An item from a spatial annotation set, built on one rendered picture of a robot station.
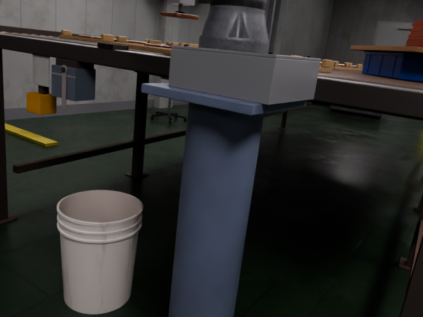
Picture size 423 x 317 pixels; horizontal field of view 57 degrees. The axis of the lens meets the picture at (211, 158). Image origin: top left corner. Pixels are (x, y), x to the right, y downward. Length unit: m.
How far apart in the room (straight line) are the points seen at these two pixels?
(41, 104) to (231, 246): 1.08
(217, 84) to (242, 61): 0.07
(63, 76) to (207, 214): 0.91
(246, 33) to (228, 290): 0.59
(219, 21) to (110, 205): 1.00
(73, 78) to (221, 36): 0.85
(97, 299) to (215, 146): 0.87
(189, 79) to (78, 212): 0.93
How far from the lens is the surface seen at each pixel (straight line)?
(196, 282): 0.95
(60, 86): 1.60
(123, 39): 1.97
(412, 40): 1.98
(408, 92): 1.01
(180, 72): 0.82
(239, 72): 0.74
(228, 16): 0.81
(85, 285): 1.48
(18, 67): 4.58
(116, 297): 1.53
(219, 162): 0.82
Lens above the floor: 0.96
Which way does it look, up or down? 16 degrees down
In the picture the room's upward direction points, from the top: 7 degrees clockwise
